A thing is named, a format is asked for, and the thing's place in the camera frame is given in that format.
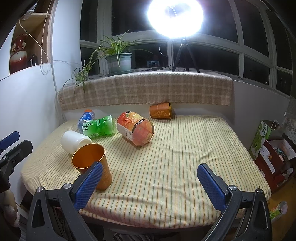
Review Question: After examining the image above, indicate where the brown gold-patterned cup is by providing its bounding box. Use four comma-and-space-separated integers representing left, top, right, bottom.
71, 143, 113, 191

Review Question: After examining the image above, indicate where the white plastic cup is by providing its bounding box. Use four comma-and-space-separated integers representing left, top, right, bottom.
61, 131, 92, 155

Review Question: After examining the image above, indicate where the red cardboard box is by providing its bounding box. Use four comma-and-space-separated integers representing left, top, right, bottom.
255, 139, 295, 193

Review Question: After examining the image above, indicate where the green cardboard box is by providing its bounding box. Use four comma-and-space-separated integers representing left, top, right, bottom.
249, 120, 283, 161

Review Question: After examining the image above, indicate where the blue orange-capped bottle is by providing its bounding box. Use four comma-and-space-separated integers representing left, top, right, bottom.
77, 109, 95, 133

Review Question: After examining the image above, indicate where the striped yellow table cloth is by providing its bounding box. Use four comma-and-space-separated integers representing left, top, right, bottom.
21, 115, 272, 230

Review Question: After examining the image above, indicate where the green tea bottle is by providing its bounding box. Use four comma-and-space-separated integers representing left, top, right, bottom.
82, 115, 117, 138

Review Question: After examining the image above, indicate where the red white ceramic vase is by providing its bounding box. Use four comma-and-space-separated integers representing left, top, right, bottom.
10, 34, 28, 74

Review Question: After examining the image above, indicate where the small black bottle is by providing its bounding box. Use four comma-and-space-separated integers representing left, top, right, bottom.
28, 54, 39, 67

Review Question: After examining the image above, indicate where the red orange snack carton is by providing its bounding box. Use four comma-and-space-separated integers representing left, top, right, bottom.
116, 111, 154, 146

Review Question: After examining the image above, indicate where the spider plant in green pot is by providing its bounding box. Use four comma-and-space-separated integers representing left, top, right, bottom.
62, 29, 153, 93

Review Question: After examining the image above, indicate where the brown plaid sill cloth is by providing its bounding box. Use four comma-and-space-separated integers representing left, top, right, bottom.
58, 71, 233, 111

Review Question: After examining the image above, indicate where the white hanging cable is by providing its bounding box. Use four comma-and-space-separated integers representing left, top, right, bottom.
18, 0, 63, 126

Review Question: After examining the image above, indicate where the ring light on tripod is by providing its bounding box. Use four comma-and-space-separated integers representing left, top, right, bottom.
147, 1, 204, 73

